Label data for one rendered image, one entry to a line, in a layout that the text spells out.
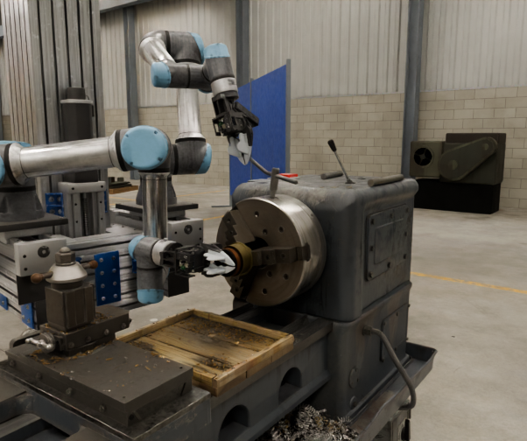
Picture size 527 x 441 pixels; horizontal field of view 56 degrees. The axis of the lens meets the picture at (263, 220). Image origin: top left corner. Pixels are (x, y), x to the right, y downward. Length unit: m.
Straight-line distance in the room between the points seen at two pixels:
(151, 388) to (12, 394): 0.32
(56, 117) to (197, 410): 1.20
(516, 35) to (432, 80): 1.76
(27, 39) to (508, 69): 10.29
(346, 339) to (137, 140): 0.83
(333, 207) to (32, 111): 1.05
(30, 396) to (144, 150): 0.65
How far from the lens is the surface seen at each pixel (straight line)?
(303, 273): 1.35
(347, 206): 1.43
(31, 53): 1.87
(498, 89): 11.35
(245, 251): 1.32
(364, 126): 12.30
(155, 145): 1.37
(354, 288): 1.49
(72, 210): 1.82
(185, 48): 1.97
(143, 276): 1.46
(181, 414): 0.96
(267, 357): 1.23
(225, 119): 1.48
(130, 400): 0.91
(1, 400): 1.13
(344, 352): 1.55
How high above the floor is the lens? 1.40
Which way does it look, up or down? 9 degrees down
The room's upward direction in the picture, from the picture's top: straight up
